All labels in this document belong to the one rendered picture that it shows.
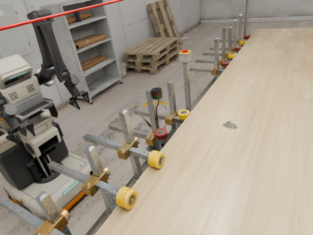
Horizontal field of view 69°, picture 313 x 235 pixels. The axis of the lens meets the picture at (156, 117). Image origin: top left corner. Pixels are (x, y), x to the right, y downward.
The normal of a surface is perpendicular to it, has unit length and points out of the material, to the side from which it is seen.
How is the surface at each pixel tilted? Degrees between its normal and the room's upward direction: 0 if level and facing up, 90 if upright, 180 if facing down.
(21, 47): 90
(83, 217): 0
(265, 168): 0
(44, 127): 98
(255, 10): 90
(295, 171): 0
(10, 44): 90
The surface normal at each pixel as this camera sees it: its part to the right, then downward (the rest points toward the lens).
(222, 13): -0.50, 0.51
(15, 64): 0.47, -0.49
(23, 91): 0.84, 0.31
